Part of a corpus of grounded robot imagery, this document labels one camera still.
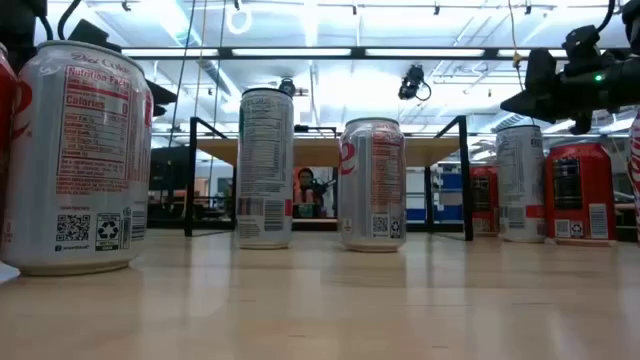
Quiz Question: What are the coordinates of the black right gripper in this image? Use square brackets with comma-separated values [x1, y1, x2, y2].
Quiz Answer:
[499, 48, 596, 135]

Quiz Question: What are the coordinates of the silver Diet Coke can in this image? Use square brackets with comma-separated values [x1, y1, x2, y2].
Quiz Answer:
[338, 117, 408, 254]
[2, 39, 155, 277]

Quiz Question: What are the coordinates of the red Coca-Cola can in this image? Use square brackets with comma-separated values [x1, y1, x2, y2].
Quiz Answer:
[0, 42, 20, 249]
[627, 112, 640, 246]
[468, 164, 500, 237]
[543, 142, 619, 247]

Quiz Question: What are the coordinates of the tall slim white can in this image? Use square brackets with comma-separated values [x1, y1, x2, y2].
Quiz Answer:
[494, 123, 547, 245]
[234, 87, 296, 250]

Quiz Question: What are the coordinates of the small black ceiling device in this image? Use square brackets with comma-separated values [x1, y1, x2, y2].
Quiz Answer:
[277, 76, 299, 99]

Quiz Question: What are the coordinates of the blue cabinet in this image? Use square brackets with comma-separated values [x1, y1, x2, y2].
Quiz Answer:
[405, 169, 464, 224]

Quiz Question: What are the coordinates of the person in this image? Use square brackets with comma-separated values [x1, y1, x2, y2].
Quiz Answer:
[293, 167, 337, 220]

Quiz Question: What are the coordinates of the black overhead rig bar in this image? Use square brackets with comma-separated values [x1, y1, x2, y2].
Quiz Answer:
[119, 45, 640, 62]

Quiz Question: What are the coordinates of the yellow hanging cord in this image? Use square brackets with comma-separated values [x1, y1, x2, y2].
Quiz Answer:
[507, 0, 525, 94]

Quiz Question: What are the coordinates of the thin black hanging cable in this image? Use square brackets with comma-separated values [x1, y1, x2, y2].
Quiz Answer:
[167, 0, 199, 149]

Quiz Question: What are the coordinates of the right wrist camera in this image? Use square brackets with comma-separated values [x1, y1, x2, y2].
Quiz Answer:
[563, 24, 604, 76]

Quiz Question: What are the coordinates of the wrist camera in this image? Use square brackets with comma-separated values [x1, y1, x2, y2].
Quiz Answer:
[67, 18, 124, 54]
[563, 24, 604, 76]

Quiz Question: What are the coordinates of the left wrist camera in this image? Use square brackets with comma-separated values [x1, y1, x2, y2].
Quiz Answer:
[67, 18, 124, 54]

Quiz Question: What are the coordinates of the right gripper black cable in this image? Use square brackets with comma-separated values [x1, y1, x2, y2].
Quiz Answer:
[597, 0, 617, 32]

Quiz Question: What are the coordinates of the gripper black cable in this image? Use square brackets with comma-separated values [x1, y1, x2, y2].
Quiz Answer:
[38, 0, 84, 42]
[597, 0, 617, 32]

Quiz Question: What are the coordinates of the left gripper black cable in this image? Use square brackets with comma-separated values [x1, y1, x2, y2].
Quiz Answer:
[38, 0, 84, 42]

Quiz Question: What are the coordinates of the black overhead camera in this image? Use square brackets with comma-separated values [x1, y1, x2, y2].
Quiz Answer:
[397, 63, 433, 103]

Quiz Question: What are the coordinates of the black wire shelf rack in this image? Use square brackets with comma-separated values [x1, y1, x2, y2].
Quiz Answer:
[183, 114, 475, 242]

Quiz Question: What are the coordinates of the black metal table frame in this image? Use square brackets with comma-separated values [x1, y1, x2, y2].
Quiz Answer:
[147, 215, 471, 234]

